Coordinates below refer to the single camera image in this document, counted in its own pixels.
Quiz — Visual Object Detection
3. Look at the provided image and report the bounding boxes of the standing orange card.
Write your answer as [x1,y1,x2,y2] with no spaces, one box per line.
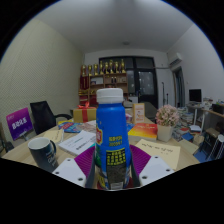
[132,102,146,125]

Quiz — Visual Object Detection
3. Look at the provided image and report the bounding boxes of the white open booklet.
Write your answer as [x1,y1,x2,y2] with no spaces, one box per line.
[57,129,97,157]

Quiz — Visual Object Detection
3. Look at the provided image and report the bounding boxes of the black floor stand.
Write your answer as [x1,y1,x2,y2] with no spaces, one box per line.
[161,81,169,108]

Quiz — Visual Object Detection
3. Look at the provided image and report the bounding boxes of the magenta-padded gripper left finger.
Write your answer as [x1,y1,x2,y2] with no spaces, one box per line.
[52,145,97,189]

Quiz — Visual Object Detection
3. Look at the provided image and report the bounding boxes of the pale yellow paper envelope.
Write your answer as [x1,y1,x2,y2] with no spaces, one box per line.
[134,138,182,171]

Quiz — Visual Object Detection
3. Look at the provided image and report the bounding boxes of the pile of books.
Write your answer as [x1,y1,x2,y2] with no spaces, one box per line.
[173,106,202,141]

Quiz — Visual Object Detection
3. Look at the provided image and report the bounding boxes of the dark mug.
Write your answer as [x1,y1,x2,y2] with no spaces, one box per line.
[27,136,60,173]

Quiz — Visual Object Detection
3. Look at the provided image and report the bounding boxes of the white wall air conditioner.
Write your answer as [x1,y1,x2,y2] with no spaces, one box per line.
[168,52,184,67]

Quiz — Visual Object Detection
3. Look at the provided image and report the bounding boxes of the orange red book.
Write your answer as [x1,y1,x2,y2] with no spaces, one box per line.
[127,122,159,140]

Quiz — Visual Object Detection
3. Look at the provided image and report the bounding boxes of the blue drink bottle white cap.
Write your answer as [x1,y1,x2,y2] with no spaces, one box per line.
[94,87,132,191]

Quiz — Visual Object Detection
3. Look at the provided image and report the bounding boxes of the black printer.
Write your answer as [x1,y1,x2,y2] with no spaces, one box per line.
[211,103,224,115]

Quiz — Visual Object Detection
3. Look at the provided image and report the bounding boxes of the long wooden side desk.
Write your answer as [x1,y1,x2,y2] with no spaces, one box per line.
[186,103,224,134]

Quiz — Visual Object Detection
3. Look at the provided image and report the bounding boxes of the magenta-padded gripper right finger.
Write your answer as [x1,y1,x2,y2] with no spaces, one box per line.
[129,144,175,188]

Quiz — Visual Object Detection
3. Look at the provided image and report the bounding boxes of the yellow gift box red ribbon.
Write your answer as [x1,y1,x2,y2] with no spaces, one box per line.
[72,101,98,124]

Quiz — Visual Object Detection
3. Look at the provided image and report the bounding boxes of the pink flowers in white pot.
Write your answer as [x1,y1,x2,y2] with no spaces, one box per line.
[155,104,181,143]

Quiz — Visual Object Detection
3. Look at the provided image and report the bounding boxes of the colourful blue book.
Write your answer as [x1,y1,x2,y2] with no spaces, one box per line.
[58,121,84,134]

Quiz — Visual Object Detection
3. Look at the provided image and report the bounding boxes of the grey armchair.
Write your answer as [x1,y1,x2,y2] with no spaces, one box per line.
[144,101,159,122]

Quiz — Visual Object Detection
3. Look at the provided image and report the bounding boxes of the beige patterned book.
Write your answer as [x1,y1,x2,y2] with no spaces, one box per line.
[43,128,65,144]

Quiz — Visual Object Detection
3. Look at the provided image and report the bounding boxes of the black computer monitor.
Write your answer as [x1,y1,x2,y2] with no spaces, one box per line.
[188,88,203,103]

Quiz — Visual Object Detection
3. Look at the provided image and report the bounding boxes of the black office chair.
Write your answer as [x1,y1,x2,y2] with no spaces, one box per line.
[29,100,73,136]

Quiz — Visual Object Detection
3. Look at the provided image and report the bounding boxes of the wooden shelf unit with trophies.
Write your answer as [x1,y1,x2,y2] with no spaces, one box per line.
[78,59,129,107]

